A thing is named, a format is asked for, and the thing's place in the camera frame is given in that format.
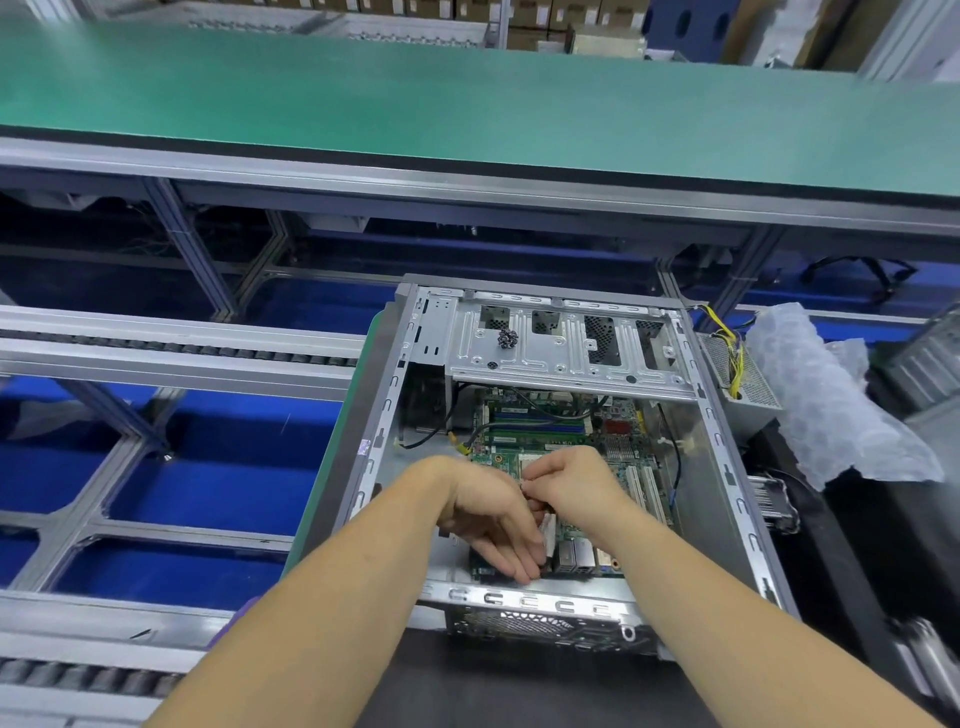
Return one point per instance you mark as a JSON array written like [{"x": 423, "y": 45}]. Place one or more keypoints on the stack of cardboard boxes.
[{"x": 570, "y": 15}]

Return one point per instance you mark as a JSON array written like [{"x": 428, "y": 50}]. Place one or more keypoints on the metal heatsink cooler fan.
[{"x": 773, "y": 498}]

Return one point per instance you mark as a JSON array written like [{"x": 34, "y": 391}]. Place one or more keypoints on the grey power supply unit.
[{"x": 743, "y": 368}]

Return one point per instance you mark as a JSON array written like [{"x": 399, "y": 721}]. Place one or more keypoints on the grey computer tower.
[{"x": 923, "y": 360}]

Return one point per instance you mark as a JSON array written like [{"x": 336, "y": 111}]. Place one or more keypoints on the person's right hand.
[{"x": 578, "y": 488}]

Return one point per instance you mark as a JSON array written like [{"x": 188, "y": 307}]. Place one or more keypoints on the person's right forearm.
[{"x": 765, "y": 623}]

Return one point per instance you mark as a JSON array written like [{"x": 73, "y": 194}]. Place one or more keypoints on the green motherboard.
[{"x": 578, "y": 435}]

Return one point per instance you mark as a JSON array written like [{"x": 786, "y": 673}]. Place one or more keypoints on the white bubble wrap bag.
[{"x": 833, "y": 390}]

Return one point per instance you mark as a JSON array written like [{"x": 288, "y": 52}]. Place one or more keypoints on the person's left hand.
[{"x": 488, "y": 510}]

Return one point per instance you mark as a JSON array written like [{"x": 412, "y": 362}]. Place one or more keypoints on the aluminium roller conveyor rail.
[{"x": 165, "y": 348}]

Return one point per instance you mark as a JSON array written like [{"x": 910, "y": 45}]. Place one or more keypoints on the person's left forearm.
[{"x": 315, "y": 615}]

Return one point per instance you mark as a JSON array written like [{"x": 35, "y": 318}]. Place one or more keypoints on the green conveyor belt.
[{"x": 450, "y": 90}]

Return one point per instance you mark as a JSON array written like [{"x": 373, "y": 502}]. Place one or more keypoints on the black and silver computer case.
[{"x": 720, "y": 495}]

